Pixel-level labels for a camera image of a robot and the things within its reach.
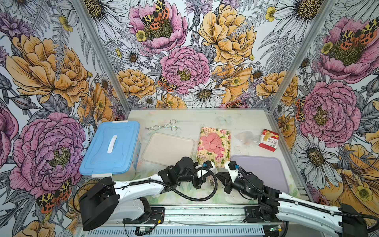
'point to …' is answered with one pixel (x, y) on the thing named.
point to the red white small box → (269, 139)
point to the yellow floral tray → (204, 155)
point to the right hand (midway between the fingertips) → (216, 177)
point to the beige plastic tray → (168, 149)
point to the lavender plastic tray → (272, 171)
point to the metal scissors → (157, 127)
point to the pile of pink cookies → (212, 142)
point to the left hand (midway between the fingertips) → (209, 174)
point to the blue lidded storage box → (113, 150)
